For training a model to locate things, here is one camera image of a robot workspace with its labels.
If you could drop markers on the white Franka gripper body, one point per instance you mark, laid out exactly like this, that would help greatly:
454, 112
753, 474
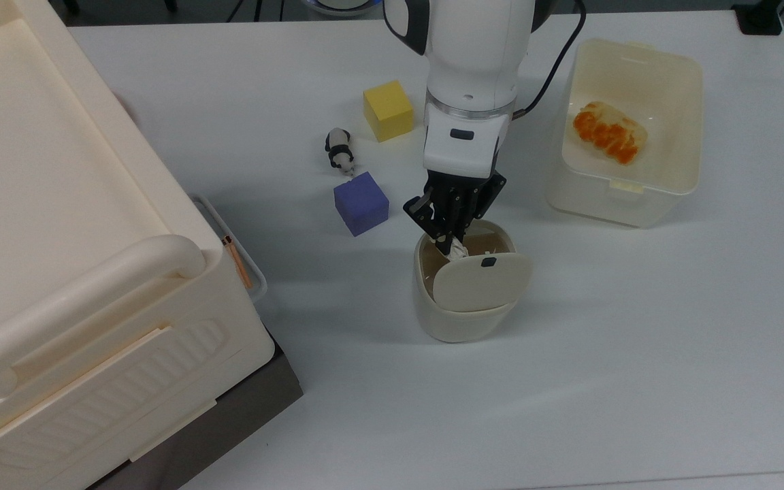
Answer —
463, 146

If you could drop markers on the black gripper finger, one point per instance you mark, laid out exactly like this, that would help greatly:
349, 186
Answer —
479, 201
433, 214

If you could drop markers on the white paper ball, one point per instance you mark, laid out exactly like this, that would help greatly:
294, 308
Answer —
459, 250

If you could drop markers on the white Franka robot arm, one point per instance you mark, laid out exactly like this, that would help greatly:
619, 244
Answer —
477, 47

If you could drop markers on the cream trash can with lid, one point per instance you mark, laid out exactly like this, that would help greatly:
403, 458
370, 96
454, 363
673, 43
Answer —
463, 320

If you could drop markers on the purple foam cube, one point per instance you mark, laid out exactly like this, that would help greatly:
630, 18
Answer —
361, 204

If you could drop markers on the yellow foam cube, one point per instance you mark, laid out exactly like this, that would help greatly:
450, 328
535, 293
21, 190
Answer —
388, 110

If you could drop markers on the small panda toy figure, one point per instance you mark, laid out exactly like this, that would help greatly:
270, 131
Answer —
339, 151

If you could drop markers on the orange glazed bread toy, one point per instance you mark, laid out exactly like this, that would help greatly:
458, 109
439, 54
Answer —
610, 133

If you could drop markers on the cream open plastic container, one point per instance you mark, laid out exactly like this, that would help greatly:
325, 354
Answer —
627, 197

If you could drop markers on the dark brown base box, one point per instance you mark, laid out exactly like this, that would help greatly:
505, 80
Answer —
256, 395

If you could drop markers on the large cream plastic cabinet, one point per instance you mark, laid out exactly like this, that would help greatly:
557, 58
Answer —
58, 204

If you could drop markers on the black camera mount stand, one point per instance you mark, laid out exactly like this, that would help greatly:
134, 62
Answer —
759, 19

